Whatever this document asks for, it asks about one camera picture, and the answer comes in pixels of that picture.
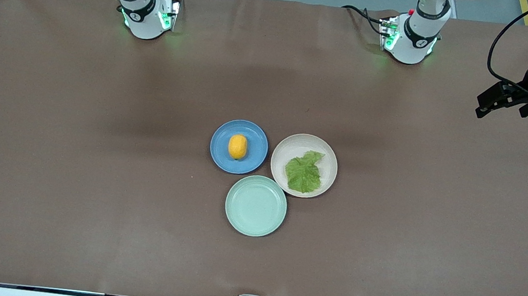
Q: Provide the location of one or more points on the green lettuce leaf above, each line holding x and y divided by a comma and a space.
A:
303, 174

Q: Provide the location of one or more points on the yellow lemon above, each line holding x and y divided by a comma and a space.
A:
237, 146

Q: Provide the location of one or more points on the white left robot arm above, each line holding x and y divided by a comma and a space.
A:
417, 41

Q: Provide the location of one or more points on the brown table cloth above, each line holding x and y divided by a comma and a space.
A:
89, 223

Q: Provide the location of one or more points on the beige plate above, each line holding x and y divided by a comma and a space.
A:
293, 146

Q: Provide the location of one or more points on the blue plate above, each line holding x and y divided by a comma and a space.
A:
257, 142

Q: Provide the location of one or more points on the light green plate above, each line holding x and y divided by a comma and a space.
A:
256, 206

